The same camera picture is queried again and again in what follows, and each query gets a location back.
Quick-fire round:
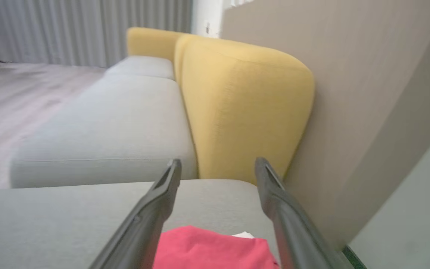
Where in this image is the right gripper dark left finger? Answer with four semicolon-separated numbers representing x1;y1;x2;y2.
89;159;183;269

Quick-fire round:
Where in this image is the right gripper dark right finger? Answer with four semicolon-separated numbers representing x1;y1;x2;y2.
254;157;356;269

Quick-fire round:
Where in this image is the red and white basketball jersey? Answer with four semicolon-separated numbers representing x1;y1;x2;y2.
152;225;281;269

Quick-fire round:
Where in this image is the large grey sofa seat cushion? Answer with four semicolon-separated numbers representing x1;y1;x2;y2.
0;179;286;269

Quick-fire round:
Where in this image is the grey sofa backrest cushion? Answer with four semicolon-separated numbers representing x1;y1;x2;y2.
10;74;199;188

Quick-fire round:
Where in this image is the pale flat panel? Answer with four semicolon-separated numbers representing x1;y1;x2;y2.
344;116;430;269

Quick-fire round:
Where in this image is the wide yellow sofa backrest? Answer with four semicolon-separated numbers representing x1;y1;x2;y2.
174;34;315;186

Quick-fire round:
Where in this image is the narrow yellow sofa backrest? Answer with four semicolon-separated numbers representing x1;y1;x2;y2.
126;27;187;63

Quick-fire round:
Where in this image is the grey pleated curtain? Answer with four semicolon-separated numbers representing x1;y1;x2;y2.
0;0;193;68

